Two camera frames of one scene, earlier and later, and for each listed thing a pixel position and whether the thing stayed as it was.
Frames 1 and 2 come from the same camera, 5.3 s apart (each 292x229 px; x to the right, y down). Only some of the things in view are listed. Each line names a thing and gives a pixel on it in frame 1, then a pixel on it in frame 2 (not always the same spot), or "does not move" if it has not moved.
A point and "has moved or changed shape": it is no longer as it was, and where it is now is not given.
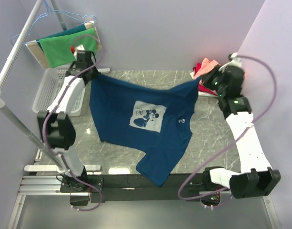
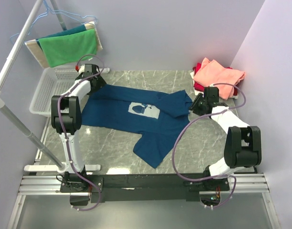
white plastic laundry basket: x=49 y=88 does not move
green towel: x=57 y=49 does not move
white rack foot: x=104 y=70 does not move
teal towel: x=81 y=28 does not move
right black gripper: x=206 y=79 → x=194 y=105
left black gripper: x=95 y=72 → x=99 y=82
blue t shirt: x=157 y=121 has moved or changed shape
